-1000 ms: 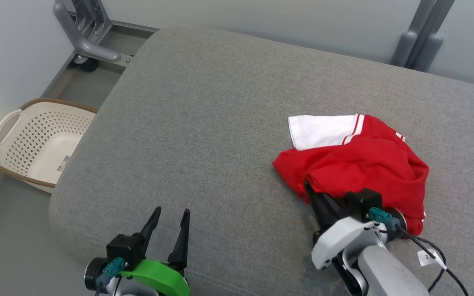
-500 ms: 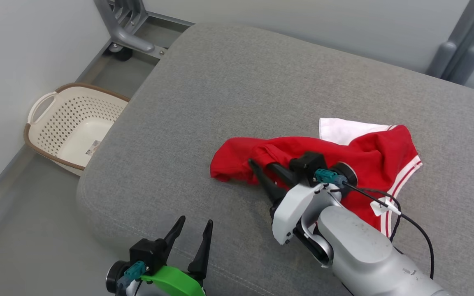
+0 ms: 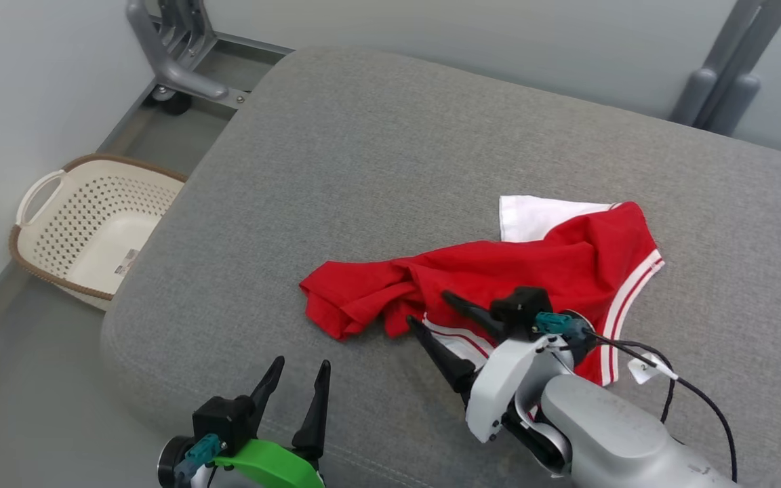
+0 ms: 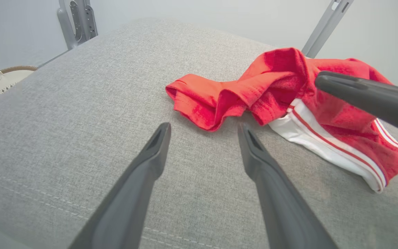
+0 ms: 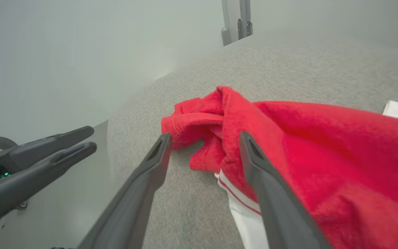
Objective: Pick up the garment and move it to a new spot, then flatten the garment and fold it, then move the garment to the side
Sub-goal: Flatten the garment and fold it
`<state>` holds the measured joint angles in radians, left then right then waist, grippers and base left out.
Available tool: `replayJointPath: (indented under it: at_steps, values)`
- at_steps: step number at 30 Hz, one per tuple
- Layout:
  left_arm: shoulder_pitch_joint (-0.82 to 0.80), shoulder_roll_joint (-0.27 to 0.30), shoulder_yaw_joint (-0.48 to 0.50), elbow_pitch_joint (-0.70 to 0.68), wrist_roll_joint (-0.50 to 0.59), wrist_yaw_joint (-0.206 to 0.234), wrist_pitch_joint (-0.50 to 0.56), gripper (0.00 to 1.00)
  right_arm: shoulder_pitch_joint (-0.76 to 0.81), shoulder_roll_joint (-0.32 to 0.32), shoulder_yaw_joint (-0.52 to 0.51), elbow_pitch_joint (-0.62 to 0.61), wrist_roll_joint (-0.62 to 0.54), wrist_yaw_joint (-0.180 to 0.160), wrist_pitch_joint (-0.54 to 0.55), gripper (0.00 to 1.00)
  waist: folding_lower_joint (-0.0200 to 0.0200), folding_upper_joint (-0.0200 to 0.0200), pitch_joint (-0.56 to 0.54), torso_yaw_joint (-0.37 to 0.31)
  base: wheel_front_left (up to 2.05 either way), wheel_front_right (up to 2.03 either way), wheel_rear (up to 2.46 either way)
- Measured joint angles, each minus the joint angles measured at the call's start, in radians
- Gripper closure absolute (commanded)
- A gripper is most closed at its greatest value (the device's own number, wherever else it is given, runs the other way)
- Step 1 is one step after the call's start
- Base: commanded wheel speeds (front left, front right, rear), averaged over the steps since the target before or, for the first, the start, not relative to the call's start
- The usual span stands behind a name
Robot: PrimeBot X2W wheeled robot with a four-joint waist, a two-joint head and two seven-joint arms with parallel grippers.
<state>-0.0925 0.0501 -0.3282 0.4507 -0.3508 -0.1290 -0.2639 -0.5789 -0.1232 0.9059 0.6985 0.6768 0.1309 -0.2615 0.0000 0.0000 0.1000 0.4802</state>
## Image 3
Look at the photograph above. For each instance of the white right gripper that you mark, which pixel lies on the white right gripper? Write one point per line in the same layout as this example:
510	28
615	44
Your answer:
506	379

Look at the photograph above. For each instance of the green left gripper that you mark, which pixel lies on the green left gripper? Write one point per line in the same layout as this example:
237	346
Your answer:
268	468

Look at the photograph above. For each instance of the red white-sleeved jersey shirt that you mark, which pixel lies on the red white-sleeved jersey shirt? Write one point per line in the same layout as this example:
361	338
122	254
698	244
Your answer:
533	271

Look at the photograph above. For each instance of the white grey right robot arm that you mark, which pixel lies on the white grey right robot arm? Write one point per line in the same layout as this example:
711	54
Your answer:
607	434

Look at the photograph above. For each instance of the cream perforated laundry basket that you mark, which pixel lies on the cream perforated laundry basket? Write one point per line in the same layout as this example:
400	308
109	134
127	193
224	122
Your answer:
92	224

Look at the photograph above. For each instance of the black caster wheel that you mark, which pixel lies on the black caster wheel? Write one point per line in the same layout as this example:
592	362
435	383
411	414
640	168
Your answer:
175	103

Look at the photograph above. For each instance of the grey metal partition stand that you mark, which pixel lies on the grey metal partition stand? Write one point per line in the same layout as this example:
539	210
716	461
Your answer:
180	74

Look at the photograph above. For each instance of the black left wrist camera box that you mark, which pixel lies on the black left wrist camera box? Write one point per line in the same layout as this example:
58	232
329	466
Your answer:
221	420

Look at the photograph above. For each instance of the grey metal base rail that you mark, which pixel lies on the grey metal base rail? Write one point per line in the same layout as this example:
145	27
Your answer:
255	42

